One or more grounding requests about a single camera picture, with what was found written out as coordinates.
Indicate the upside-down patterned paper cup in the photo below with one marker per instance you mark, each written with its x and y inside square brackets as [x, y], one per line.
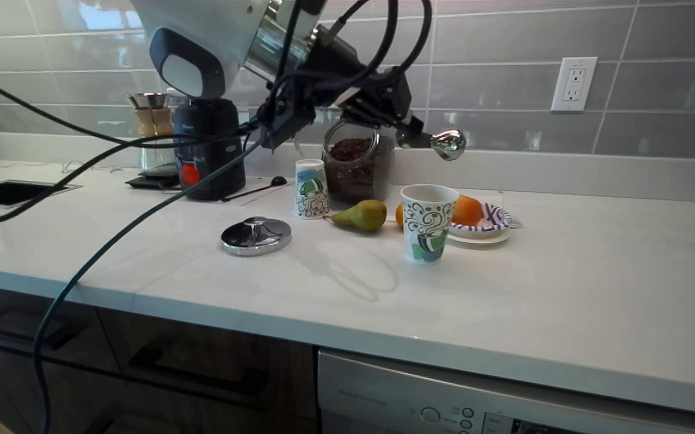
[313, 194]

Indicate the dark wood cabinet drawers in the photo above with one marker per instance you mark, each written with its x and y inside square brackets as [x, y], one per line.
[203, 376]

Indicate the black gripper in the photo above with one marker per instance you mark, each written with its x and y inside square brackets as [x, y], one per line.
[362, 85]

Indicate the dark rectangular countertop recess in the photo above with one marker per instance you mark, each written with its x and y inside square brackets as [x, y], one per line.
[10, 194]

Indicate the silver round jar lid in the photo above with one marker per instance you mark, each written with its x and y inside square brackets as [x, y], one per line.
[254, 237]

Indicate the white wall outlet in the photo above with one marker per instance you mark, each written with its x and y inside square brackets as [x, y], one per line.
[573, 83]

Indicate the glass jar of coffee beans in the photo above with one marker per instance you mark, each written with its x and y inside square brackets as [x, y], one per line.
[356, 171]

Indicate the green pear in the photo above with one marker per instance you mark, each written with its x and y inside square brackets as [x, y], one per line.
[361, 217]

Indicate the glass pour-over carafe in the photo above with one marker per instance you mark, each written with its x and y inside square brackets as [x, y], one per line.
[155, 148]

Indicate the silver metal spoon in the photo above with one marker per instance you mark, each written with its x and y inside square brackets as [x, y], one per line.
[449, 146]

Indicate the orange fruit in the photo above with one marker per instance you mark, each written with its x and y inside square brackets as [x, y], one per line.
[468, 210]
[400, 217]

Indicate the striped paper plate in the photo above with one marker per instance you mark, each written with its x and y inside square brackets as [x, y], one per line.
[483, 233]

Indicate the black coffee grinder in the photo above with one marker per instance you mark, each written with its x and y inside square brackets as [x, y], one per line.
[207, 160]

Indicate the white dishwasher front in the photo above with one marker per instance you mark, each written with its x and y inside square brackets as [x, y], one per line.
[380, 400]

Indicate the black flat scale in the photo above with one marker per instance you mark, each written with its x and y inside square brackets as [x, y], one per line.
[150, 181]

